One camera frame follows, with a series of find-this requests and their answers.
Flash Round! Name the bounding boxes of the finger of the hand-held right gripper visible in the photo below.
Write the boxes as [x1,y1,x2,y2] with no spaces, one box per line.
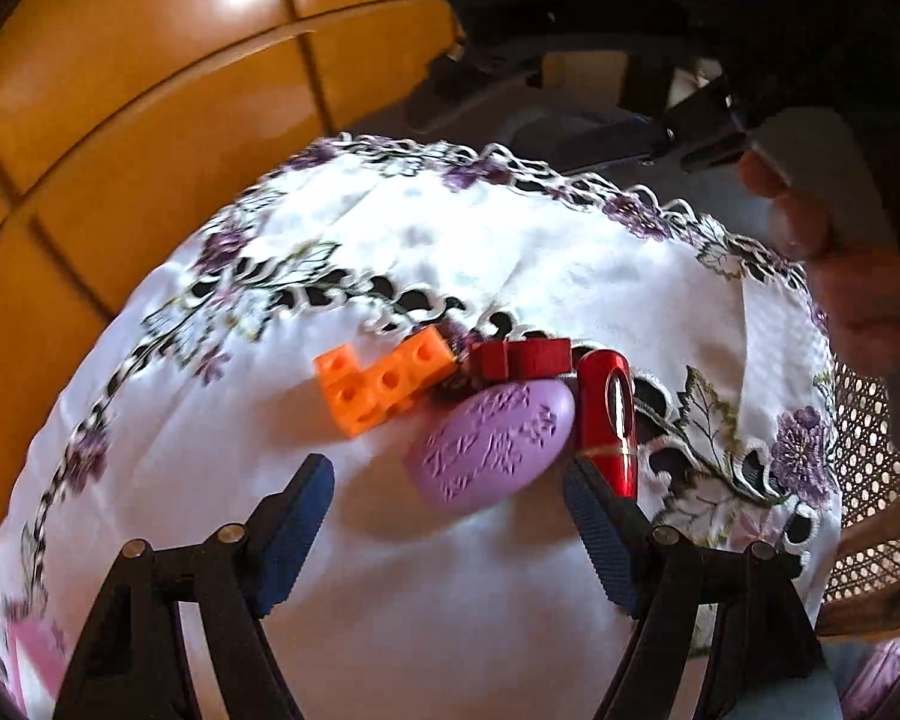
[547,79,758,175]
[405,43,550,132]

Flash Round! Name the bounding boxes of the person's right hand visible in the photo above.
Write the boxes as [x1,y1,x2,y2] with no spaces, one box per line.
[737,148,900,377]

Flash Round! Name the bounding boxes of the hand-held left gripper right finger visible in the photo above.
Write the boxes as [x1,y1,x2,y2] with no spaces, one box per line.
[562,457,845,720]

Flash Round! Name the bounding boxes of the purple oval soap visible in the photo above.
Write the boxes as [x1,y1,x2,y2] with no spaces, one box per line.
[409,379,577,518]

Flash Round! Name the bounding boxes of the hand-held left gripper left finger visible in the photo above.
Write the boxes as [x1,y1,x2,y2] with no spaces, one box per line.
[52,454,336,720]

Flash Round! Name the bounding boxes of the white floral embroidered tablecloth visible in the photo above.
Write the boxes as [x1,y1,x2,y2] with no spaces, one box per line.
[0,133,845,720]

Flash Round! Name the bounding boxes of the woven rattan chair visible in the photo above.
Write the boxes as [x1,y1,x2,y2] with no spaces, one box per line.
[816,356,900,640]

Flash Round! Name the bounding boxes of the wooden wardrobe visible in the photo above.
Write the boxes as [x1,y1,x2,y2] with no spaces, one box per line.
[0,0,488,620]

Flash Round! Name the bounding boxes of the red glossy cylinder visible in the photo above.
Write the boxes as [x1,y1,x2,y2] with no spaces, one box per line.
[574,349,640,502]

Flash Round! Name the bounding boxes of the orange perforated block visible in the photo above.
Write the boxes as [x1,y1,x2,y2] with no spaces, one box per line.
[315,330,458,437]

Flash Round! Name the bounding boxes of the red block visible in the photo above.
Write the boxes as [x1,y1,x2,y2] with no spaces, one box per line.
[461,337,575,385]

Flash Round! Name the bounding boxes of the pink-edged plastic bag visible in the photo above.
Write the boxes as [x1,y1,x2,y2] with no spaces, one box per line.
[6,617,74,707]

